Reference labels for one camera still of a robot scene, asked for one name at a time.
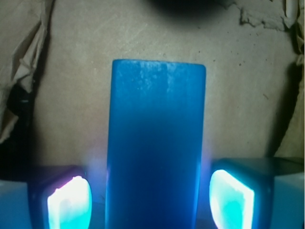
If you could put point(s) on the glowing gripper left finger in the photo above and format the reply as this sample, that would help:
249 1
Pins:
45 197

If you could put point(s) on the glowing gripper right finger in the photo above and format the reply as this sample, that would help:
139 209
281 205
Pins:
258 193

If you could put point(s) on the blue rectangular block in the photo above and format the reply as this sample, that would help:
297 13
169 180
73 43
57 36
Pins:
154 144

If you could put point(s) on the brown paper bag tray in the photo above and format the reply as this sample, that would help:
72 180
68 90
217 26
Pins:
254 87

